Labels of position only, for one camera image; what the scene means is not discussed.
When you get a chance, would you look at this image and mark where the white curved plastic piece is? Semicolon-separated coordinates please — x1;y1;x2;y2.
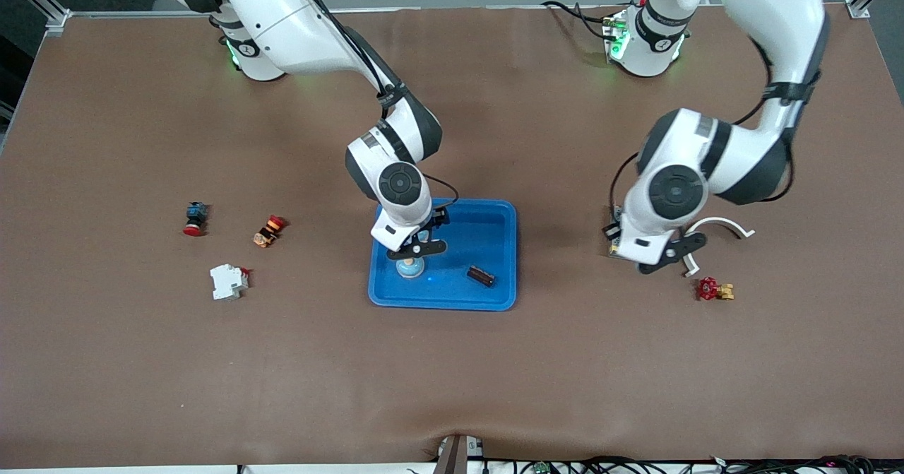
681;216;756;278

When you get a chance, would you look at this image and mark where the blue plastic tray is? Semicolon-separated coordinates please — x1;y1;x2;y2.
368;199;518;312

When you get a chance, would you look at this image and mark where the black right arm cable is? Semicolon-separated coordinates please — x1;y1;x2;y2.
282;0;461;210

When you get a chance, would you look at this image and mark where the brown metal table clamp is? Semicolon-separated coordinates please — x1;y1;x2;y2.
432;434;487;474

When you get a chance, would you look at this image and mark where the red handle brass valve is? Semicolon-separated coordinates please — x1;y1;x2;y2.
698;276;735;302

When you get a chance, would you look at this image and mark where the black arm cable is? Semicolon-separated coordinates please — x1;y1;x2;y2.
282;0;461;210
609;36;795;210

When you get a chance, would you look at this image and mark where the orange yellow emergency stop button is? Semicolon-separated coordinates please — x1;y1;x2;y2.
253;215;287;249

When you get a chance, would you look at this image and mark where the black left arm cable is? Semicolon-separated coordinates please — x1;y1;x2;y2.
609;36;795;210

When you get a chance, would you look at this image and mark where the white circuit breaker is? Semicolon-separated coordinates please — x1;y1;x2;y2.
210;263;250;301

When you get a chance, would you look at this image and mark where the red mushroom push button switch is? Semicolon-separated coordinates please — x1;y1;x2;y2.
183;202;210;237

